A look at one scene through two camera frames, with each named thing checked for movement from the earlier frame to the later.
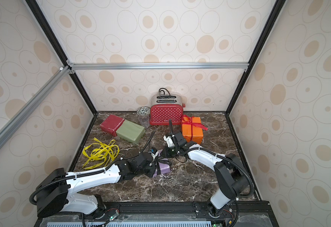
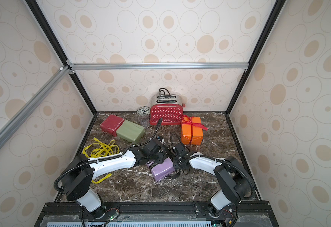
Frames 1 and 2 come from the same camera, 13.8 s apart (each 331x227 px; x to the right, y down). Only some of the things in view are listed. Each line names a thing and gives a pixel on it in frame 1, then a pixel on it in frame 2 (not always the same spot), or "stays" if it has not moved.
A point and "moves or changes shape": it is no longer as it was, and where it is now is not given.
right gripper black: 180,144 -> 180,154
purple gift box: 164,167 moves or changes shape
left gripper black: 152,173 -> 163,155
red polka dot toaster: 164,107 stays
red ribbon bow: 190,119 stays
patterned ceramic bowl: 143,110 stays
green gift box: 130,131 stays
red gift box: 110,124 stays
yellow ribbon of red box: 100,155 stays
